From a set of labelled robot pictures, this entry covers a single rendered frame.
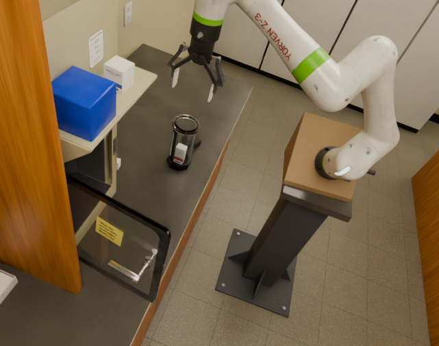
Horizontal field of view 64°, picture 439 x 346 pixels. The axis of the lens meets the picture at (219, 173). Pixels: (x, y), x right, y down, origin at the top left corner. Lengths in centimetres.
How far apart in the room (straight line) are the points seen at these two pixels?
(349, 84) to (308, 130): 55
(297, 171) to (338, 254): 128
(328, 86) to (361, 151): 41
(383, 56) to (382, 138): 38
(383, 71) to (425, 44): 275
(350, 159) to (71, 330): 108
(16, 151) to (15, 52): 22
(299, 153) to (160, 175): 61
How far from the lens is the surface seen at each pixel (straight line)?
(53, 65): 77
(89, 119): 71
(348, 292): 263
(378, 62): 114
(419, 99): 416
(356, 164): 139
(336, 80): 107
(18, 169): 78
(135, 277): 92
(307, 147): 159
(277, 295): 237
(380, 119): 134
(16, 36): 55
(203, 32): 111
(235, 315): 225
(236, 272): 234
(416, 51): 391
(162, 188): 141
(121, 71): 85
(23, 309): 121
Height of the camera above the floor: 204
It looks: 47 degrees down
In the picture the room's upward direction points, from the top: 19 degrees clockwise
